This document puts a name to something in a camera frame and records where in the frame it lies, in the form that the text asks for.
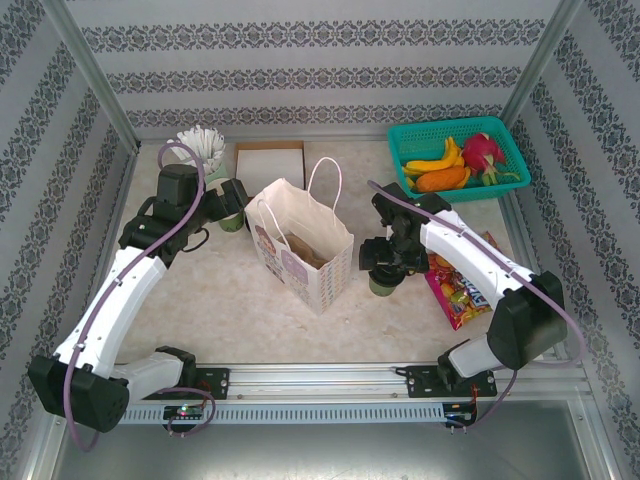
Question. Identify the green paper coffee cup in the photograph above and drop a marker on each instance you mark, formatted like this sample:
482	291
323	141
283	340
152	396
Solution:
382	291

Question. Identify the white printed paper bag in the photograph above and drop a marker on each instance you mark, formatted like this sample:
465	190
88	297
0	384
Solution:
325	280

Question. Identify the brown pulp cup carrier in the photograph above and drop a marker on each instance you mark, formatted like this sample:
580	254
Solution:
302	250

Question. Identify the brown cardboard napkin box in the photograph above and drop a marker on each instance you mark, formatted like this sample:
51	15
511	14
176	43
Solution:
270	144

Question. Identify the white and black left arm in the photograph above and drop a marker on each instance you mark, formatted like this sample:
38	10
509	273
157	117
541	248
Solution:
115	300

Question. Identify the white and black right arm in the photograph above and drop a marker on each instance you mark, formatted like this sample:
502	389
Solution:
480	255

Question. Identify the green paper cup stack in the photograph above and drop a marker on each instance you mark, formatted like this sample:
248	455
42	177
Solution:
232	225

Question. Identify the light green straw cup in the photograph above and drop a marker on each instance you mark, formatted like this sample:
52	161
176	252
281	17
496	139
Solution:
220	172

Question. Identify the colourful fruit candy bag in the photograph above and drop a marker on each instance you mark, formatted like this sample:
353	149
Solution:
460	300

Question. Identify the white wrapped straw bundle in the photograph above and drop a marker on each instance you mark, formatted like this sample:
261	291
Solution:
200	142

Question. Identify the orange mango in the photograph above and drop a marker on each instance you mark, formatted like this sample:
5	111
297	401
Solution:
442	180

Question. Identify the white napkin stack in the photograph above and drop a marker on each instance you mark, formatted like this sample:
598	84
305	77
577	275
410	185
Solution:
270	165

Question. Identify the teal plastic basket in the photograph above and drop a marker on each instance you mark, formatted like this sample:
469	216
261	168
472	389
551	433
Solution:
415	135

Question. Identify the pink dragon fruit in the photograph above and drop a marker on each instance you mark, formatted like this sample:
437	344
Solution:
480	150

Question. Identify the small green circuit board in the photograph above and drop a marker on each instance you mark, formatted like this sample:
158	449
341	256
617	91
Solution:
185	412
457	416

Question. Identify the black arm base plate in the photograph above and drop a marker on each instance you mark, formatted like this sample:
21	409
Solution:
420	382
215	382

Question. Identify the aluminium mounting rail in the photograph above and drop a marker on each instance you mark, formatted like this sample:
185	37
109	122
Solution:
320	380

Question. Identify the aluminium frame post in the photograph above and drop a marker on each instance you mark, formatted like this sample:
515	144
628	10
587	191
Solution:
92	75
540	65

